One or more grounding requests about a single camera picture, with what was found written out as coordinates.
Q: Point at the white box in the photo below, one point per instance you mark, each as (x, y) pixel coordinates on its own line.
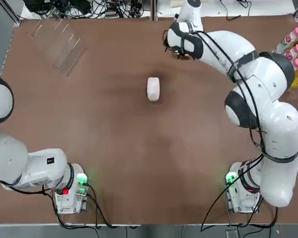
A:
(153, 89)

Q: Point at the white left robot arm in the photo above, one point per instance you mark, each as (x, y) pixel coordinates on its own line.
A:
(5, 153)

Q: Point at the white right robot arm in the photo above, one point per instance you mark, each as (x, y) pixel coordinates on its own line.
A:
(263, 74)

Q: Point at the clear plastic stepped holder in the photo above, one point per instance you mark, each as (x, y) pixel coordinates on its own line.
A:
(62, 49)

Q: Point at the black power brick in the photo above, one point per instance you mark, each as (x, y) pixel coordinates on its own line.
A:
(112, 13)

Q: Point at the grey foot pedal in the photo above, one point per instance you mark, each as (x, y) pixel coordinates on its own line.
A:
(231, 234)

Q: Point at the clear plastic bottle shelf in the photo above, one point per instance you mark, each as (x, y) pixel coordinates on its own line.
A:
(293, 91)

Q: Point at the white bottle pink cap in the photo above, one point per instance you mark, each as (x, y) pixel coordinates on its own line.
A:
(297, 64)
(295, 50)
(288, 39)

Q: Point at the aluminium frame post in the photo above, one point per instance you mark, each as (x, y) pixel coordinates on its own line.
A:
(154, 10)

